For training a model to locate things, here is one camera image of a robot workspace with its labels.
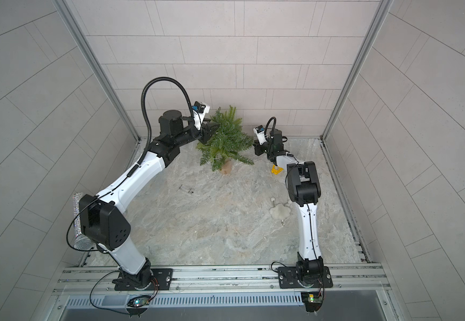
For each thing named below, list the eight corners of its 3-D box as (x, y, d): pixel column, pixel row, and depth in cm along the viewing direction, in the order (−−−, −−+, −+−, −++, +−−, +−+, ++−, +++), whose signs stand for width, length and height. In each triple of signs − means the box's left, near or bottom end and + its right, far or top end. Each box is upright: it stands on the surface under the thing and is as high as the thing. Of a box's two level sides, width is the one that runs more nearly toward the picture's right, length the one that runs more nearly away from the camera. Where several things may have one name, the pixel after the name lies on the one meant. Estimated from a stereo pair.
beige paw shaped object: (277, 223, 86) (278, 220, 84) (268, 212, 90) (269, 209, 88) (291, 214, 89) (292, 211, 87) (282, 203, 93) (283, 200, 90)
